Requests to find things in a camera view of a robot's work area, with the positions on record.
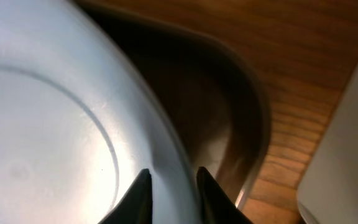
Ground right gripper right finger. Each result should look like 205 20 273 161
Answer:
196 167 252 224

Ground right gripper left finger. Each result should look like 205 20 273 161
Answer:
99 169 153 224

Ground dark blue plate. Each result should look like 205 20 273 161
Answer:
0 1 202 223

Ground grey dishwasher rack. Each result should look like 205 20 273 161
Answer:
297 65 358 223

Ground brown serving tray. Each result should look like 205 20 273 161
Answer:
78 1 271 208

